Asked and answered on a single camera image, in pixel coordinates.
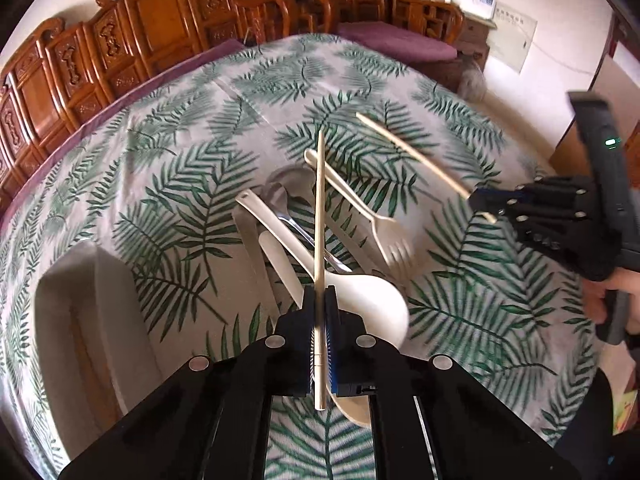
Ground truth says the person's right hand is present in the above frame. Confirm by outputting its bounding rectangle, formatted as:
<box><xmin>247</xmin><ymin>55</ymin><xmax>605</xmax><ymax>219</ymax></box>
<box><xmin>582</xmin><ymin>266</ymin><xmax>640</xmax><ymax>337</ymax></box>

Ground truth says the metal spoon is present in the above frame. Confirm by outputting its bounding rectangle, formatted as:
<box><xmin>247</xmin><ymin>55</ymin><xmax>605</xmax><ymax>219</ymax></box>
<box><xmin>261</xmin><ymin>182</ymin><xmax>353</xmax><ymax>275</ymax></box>

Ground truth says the wooden side cabinet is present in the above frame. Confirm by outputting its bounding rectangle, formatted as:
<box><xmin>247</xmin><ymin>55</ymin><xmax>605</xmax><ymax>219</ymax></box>
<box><xmin>456</xmin><ymin>12</ymin><xmax>492</xmax><ymax>71</ymax></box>

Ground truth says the white wall panel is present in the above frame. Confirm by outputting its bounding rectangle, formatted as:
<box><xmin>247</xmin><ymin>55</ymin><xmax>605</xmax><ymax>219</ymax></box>
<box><xmin>486</xmin><ymin>10</ymin><xmax>540</xmax><ymax>75</ymax></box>

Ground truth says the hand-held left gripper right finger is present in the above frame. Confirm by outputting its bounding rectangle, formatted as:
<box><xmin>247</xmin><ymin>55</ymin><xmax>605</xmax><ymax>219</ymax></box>
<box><xmin>325</xmin><ymin>285</ymin><xmax>583</xmax><ymax>480</ymax></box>

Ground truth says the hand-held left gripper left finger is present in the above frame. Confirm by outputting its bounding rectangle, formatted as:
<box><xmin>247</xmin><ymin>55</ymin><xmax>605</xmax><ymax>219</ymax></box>
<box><xmin>57</xmin><ymin>285</ymin><xmax>317</xmax><ymax>480</ymax></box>

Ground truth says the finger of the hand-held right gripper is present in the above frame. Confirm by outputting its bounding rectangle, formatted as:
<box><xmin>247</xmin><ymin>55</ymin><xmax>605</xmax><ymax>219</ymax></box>
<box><xmin>468</xmin><ymin>175</ymin><xmax>597</xmax><ymax>219</ymax></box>
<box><xmin>509</xmin><ymin>211</ymin><xmax>597</xmax><ymax>274</ymax></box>

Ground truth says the wooden chopstick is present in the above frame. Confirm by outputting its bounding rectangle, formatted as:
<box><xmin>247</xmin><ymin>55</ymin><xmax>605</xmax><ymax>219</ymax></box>
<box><xmin>355</xmin><ymin>112</ymin><xmax>498</xmax><ymax>224</ymax></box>
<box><xmin>311</xmin><ymin>129</ymin><xmax>331</xmax><ymax>412</ymax></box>

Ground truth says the long carved wooden bench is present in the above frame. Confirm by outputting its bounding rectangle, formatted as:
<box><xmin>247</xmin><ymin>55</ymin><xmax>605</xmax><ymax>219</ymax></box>
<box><xmin>0</xmin><ymin>0</ymin><xmax>296</xmax><ymax>211</ymax></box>

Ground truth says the white box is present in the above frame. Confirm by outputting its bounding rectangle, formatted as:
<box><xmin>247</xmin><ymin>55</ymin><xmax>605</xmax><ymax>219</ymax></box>
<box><xmin>457</xmin><ymin>0</ymin><xmax>500</xmax><ymax>20</ymax></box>

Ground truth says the person's black clothing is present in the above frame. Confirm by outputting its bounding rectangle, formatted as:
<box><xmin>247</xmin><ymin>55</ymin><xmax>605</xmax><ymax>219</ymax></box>
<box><xmin>541</xmin><ymin>370</ymin><xmax>617</xmax><ymax>480</ymax></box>

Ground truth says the leaf-print tablecloth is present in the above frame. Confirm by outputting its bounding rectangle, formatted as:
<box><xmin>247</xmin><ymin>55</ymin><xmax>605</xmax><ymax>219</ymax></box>
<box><xmin>0</xmin><ymin>32</ymin><xmax>601</xmax><ymax>480</ymax></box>

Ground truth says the small cream plastic spoon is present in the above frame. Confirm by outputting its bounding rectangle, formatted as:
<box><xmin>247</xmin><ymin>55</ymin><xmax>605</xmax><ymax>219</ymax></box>
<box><xmin>257</xmin><ymin>231</ymin><xmax>375</xmax><ymax>429</ymax></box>

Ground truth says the yellow green object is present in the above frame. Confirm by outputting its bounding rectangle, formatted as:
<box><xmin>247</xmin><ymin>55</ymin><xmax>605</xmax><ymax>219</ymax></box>
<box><xmin>612</xmin><ymin>389</ymin><xmax>637</xmax><ymax>436</ymax></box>

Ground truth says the brown wooden door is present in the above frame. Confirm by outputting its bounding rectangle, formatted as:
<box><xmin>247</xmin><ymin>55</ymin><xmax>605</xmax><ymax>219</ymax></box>
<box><xmin>550</xmin><ymin>105</ymin><xmax>596</xmax><ymax>181</ymax></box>

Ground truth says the white rectangular utensil container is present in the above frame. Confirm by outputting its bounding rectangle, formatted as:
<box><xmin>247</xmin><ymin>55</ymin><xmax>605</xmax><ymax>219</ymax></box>
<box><xmin>32</xmin><ymin>244</ymin><xmax>171</xmax><ymax>466</ymax></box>

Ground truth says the grey round object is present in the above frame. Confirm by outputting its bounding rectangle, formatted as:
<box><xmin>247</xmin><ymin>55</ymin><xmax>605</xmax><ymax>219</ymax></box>
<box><xmin>459</xmin><ymin>64</ymin><xmax>490</xmax><ymax>102</ymax></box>

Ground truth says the long purple bench cushion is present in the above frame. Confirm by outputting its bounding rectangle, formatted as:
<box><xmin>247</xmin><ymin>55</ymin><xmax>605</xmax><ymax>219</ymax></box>
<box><xmin>0</xmin><ymin>37</ymin><xmax>247</xmax><ymax>231</ymax></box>

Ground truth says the large cream rice spoon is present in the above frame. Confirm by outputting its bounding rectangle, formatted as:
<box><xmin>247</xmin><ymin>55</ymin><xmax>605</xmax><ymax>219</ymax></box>
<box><xmin>235</xmin><ymin>190</ymin><xmax>412</xmax><ymax>358</ymax></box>

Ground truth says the cream plastic fork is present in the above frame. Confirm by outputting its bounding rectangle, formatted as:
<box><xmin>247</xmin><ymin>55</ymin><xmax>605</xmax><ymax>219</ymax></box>
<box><xmin>303</xmin><ymin>148</ymin><xmax>417</xmax><ymax>286</ymax></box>

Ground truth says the short purple bench cushion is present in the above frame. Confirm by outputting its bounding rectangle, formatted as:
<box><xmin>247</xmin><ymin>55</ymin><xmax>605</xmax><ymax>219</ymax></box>
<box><xmin>336</xmin><ymin>21</ymin><xmax>459</xmax><ymax>64</ymax></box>

